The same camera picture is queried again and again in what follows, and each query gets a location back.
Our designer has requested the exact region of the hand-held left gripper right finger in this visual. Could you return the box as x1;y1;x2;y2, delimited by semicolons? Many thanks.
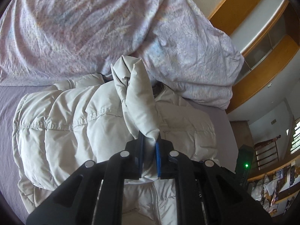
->
155;138;274;225

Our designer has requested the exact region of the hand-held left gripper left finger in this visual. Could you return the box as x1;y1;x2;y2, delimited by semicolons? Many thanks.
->
26;131;146;225

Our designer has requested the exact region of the white puffer jacket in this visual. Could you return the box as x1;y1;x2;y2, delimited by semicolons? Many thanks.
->
12;55;219;225

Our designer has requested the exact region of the dark wooden chair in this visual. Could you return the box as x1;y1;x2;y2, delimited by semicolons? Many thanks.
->
254;135;282;170

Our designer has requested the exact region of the wooden nightstand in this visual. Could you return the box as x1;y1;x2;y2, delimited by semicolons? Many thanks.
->
229;120;255;169

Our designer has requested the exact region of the cluttered wooden shelf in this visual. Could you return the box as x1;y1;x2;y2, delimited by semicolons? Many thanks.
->
247;156;300;217

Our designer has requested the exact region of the window with blinds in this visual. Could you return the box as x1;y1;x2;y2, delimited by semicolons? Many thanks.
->
290;118;300;155

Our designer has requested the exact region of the wooden wardrobe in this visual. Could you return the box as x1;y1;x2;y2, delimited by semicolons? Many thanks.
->
207;0;300;115

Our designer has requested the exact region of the right floral pillow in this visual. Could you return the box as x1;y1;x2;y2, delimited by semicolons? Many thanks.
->
135;0;245;109

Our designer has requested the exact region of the floral pillow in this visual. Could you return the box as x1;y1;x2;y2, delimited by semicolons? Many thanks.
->
135;0;245;109
0;0;162;87

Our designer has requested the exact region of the purple bed sheet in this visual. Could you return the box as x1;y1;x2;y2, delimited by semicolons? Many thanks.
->
0;84;238;225

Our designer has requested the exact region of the left floral pillow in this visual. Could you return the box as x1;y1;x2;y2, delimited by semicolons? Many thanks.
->
0;0;162;87

